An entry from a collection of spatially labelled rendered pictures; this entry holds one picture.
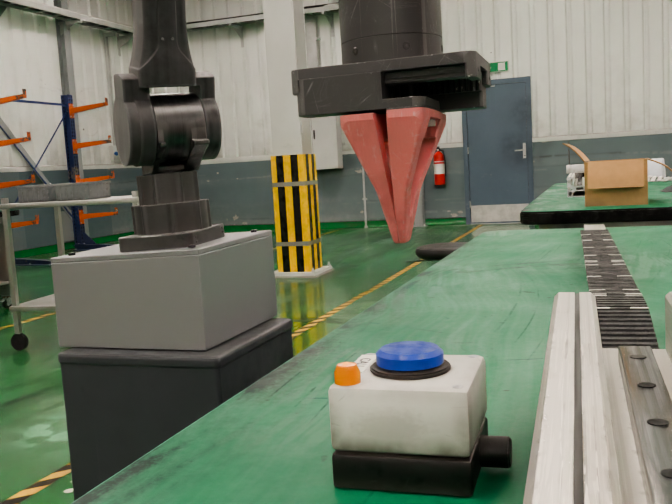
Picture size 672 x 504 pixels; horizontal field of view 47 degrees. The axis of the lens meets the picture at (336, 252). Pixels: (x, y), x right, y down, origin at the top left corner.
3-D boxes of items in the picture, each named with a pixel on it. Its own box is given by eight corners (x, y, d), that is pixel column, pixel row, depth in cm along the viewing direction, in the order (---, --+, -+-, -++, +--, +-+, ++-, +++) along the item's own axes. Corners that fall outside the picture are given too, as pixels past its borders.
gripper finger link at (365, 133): (476, 246, 40) (468, 61, 39) (345, 250, 42) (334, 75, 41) (493, 234, 46) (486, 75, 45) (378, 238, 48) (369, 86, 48)
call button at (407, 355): (385, 369, 48) (384, 338, 48) (449, 370, 47) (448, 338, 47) (369, 387, 45) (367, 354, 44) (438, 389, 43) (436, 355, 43)
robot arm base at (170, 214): (159, 241, 96) (115, 252, 84) (152, 175, 95) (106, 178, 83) (228, 235, 94) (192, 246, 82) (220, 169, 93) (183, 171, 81)
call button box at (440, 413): (368, 439, 51) (362, 347, 51) (516, 447, 49) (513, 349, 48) (332, 489, 44) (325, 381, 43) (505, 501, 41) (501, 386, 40)
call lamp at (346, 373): (339, 378, 45) (337, 358, 45) (363, 378, 44) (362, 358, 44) (331, 385, 43) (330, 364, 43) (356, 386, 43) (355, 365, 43)
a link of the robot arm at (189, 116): (188, 184, 92) (144, 188, 89) (179, 97, 91) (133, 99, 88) (214, 181, 84) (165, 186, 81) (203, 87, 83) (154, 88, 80)
